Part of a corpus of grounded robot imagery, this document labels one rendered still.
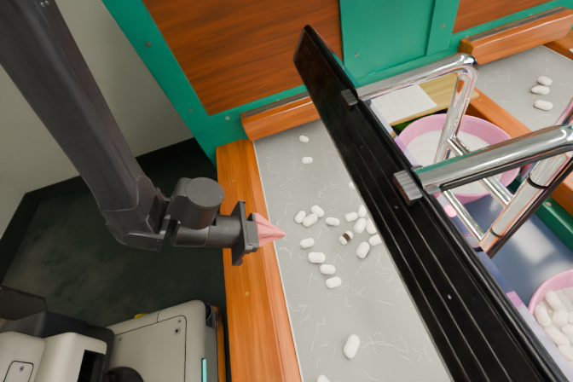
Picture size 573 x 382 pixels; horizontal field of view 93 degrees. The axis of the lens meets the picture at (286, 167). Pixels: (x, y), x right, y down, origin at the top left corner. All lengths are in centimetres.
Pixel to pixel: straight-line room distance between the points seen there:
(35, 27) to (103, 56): 157
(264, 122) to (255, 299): 46
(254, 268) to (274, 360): 18
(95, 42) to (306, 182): 144
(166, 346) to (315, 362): 77
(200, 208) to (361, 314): 37
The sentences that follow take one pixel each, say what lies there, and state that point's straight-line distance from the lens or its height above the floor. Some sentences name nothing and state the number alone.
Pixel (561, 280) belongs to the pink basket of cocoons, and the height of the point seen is 75.
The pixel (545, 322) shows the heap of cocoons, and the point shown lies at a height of 74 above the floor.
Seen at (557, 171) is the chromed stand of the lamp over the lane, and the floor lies 106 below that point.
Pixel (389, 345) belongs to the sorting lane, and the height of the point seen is 74.
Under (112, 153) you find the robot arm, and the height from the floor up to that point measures 116.
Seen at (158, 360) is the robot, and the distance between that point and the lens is 128.
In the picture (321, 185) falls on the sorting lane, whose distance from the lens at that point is 74.
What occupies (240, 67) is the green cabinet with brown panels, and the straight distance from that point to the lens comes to 78.
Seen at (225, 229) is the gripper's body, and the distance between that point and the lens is 48.
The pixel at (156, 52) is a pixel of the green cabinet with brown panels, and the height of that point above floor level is 109.
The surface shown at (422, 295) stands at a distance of 28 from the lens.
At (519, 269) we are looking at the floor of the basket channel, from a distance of 77.
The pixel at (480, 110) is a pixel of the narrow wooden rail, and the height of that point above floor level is 76.
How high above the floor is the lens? 134
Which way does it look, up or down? 49 degrees down
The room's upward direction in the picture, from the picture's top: 20 degrees counter-clockwise
